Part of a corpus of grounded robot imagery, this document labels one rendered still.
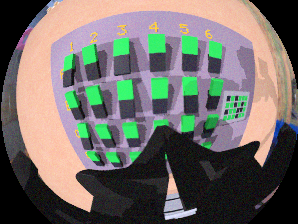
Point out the lavender switch panel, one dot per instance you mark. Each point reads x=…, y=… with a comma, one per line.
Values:
x=115, y=79

